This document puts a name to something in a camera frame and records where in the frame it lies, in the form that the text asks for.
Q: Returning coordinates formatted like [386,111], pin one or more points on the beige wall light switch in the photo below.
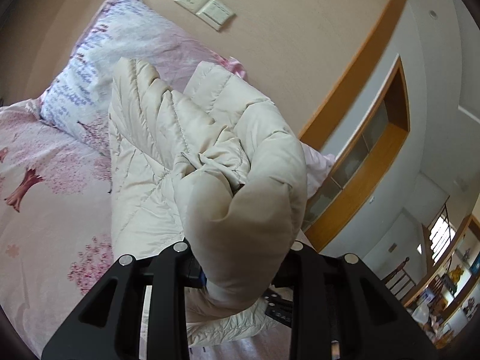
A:
[215,14]

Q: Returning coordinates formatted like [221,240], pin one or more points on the pink floral bed sheet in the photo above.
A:
[69,209]

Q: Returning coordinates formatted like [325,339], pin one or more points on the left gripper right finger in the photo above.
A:
[337,308]

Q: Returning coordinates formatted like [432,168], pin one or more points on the beige quilted down jacket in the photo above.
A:
[241,234]

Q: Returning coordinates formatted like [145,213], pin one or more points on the upper floral pillow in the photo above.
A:
[123,37]

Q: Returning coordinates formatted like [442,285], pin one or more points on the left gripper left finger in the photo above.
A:
[106,323]

